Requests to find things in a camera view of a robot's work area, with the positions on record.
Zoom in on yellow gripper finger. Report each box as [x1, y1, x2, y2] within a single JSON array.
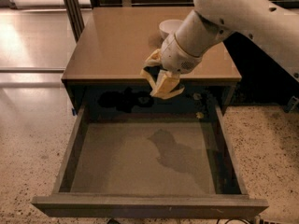
[[149, 70, 185, 100], [140, 49, 162, 89]]

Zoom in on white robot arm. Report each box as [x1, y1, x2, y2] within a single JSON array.
[[141, 0, 299, 99]]

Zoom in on dark green yellow sponge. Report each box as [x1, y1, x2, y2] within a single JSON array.
[[145, 66, 160, 81]]

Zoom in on open grey top drawer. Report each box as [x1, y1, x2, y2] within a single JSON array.
[[32, 105, 268, 219]]

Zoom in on cables on floor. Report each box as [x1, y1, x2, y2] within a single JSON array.
[[214, 216, 283, 224]]

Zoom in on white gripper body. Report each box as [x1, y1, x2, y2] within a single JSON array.
[[161, 34, 203, 74]]

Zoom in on white ceramic bowl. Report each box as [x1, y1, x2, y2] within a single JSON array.
[[159, 20, 182, 39]]

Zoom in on brown cabinet with glossy top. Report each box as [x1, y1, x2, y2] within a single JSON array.
[[61, 6, 243, 119]]

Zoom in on dark metal window frame post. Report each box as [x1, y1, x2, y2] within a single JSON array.
[[64, 0, 84, 42]]

